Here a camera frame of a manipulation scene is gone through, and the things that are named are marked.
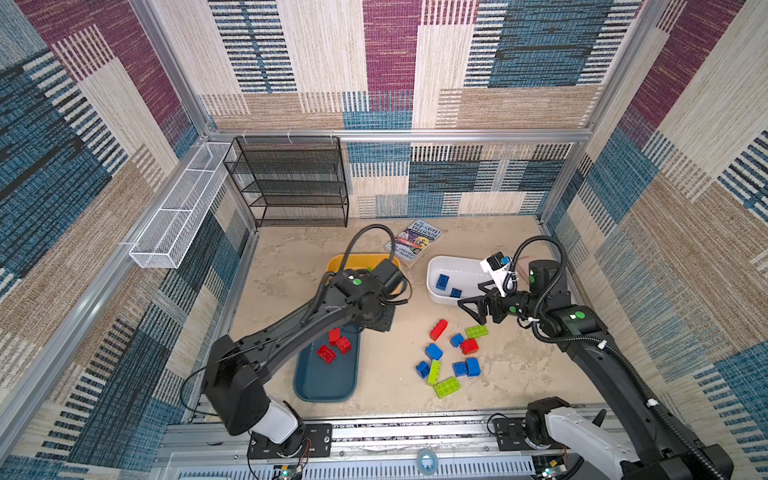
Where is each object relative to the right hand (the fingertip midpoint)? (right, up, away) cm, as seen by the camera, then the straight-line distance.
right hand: (475, 298), depth 76 cm
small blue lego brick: (-2, -14, +12) cm, 18 cm away
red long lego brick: (-7, -12, +16) cm, 21 cm away
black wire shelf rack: (-57, +37, +35) cm, 76 cm away
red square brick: (-37, -12, +11) cm, 41 cm away
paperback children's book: (-12, +15, +36) cm, 40 cm away
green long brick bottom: (-6, -24, +4) cm, 25 cm away
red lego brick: (+2, -16, +11) cm, 19 cm away
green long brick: (-9, -21, +6) cm, 23 cm away
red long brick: (-39, -18, +10) cm, 44 cm away
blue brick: (0, -2, +21) cm, 21 cm away
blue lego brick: (-4, +1, +26) cm, 26 cm away
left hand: (-23, -6, +3) cm, 24 cm away
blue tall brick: (+2, -20, +7) cm, 21 cm away
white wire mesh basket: (-89, +17, +16) cm, 92 cm away
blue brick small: (-2, -21, +7) cm, 22 cm away
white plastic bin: (-1, +2, +27) cm, 27 cm away
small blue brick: (-12, -20, +6) cm, 24 cm away
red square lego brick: (-34, -15, +9) cm, 38 cm away
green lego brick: (+5, -12, +15) cm, 20 cm away
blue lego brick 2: (-9, -17, +11) cm, 22 cm away
